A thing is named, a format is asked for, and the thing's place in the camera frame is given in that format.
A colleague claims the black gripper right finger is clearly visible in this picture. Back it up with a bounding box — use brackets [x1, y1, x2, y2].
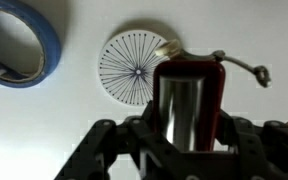
[217, 109, 288, 180]

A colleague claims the white round coaster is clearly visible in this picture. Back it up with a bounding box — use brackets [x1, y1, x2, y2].
[97, 29, 172, 107]

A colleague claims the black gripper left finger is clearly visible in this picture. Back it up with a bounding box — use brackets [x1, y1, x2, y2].
[53, 101, 165, 180]

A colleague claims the blue tape roll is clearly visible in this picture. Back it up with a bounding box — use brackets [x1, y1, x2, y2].
[0, 0, 63, 89]

